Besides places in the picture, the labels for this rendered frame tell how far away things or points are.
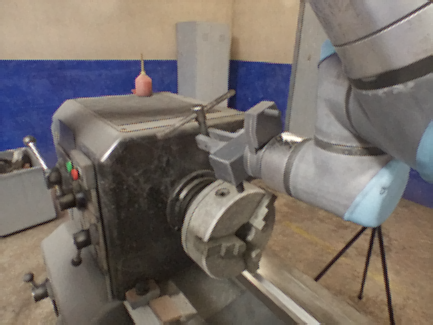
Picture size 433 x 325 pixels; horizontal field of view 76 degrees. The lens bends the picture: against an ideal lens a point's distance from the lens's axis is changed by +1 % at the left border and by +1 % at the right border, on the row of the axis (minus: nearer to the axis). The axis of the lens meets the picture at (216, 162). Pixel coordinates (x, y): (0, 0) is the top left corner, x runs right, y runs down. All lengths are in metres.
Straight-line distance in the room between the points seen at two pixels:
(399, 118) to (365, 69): 0.04
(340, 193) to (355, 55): 0.20
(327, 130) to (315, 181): 0.07
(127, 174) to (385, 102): 0.60
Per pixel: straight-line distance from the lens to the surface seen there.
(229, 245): 0.65
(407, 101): 0.19
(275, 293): 0.95
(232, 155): 0.44
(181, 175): 0.78
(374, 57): 0.19
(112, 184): 0.70
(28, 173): 2.75
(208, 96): 4.28
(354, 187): 0.34
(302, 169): 0.37
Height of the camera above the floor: 1.52
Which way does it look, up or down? 22 degrees down
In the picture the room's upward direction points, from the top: 2 degrees clockwise
